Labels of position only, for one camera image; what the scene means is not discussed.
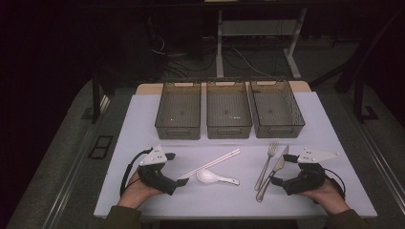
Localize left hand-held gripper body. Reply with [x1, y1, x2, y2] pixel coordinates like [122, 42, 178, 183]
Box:
[137, 144, 178, 197]

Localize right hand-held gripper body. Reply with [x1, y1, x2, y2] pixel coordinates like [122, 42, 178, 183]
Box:
[281, 147, 340, 197]

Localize metal table knife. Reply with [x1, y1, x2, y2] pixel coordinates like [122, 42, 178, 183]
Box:
[255, 144, 290, 203]

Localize white soup spoon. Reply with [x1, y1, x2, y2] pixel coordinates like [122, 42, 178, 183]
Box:
[196, 169, 241, 187]

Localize transparent brown storage bin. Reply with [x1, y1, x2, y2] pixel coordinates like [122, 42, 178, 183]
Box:
[155, 79, 203, 140]
[248, 77, 307, 139]
[205, 79, 253, 140]

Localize person's left hand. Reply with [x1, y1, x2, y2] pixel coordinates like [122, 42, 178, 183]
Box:
[117, 171, 163, 210]

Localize person's right hand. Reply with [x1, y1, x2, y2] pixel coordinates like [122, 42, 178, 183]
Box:
[299, 179, 351, 216]

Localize metal fork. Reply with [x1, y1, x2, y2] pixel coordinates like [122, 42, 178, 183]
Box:
[253, 141, 280, 192]

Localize wooden board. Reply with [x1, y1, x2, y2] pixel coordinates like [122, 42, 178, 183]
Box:
[136, 80, 312, 96]

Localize black metal stand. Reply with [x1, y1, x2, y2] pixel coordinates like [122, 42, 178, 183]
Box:
[91, 68, 111, 125]
[352, 77, 380, 124]

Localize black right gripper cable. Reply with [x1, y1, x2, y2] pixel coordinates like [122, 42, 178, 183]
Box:
[324, 167, 347, 200]

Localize metal floor rail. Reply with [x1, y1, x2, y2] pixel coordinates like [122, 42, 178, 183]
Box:
[349, 118, 405, 206]
[40, 94, 111, 229]

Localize tangle of black floor cables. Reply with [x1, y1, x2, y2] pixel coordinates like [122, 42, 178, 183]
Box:
[147, 32, 218, 80]

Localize white floor cable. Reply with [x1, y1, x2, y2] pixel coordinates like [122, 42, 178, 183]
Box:
[231, 47, 275, 79]

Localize white metal desk frame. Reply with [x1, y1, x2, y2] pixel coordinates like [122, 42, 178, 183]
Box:
[215, 7, 309, 80]

